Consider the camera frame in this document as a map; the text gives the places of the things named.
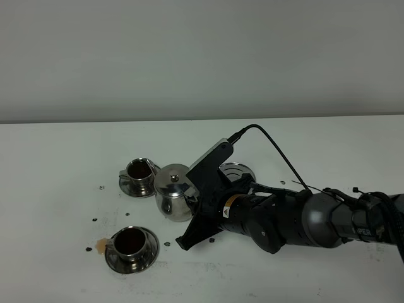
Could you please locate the near stainless steel saucer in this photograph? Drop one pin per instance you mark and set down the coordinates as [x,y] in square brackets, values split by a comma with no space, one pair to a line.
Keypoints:
[140,262]

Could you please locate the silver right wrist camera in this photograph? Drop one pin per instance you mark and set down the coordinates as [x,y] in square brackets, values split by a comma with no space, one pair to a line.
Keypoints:
[211,158]

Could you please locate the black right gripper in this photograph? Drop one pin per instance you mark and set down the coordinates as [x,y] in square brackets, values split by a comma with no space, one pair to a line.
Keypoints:
[220,205]

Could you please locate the spilled tea puddle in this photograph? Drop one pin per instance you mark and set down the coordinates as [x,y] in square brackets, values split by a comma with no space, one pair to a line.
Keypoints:
[100,245]

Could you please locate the near stainless steel teacup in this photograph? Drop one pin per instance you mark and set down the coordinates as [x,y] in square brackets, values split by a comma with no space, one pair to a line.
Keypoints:
[128,242]

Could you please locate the far stainless steel teacup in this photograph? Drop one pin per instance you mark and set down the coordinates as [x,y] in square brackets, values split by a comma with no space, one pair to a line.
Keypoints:
[139,172]

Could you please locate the stainless steel teacup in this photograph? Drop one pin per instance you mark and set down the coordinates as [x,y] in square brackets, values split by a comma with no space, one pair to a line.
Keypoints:
[128,242]
[139,172]

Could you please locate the stainless steel teapot saucer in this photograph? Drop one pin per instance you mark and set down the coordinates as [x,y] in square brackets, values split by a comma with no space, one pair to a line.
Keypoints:
[235,170]

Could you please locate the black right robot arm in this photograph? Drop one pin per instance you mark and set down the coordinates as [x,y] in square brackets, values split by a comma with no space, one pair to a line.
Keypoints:
[274,217]

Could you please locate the far stainless steel saucer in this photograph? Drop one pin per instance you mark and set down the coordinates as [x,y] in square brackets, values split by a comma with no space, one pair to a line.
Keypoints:
[138,188]

